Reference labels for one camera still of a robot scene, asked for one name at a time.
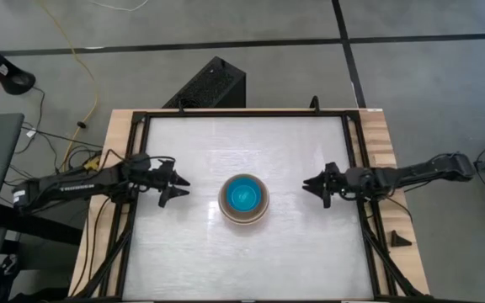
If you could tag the black triangular bracket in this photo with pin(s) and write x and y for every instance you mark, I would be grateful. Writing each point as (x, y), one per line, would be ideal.
(399, 240)

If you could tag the large pink ceramic bowl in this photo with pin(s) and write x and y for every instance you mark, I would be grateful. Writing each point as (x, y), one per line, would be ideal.
(244, 222)

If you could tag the white ceramic bowl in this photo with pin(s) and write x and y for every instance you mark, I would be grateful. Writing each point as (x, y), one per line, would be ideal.
(242, 215)

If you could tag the blue bowl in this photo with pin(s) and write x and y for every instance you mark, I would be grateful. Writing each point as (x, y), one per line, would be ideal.
(243, 195)

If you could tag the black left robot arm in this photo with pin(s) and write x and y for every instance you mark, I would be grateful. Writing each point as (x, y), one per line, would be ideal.
(78, 185)

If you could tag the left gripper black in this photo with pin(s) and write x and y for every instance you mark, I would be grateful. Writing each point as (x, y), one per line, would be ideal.
(156, 174)

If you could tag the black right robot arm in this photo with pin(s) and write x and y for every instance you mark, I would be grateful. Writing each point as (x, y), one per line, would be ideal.
(415, 172)

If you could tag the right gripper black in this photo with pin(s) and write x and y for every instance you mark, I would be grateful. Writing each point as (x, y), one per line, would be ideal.
(345, 181)

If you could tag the black metal table frame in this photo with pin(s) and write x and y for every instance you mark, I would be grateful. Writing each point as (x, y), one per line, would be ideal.
(246, 113)

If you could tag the black computer tower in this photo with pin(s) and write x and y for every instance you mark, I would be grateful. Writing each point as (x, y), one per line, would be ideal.
(211, 84)

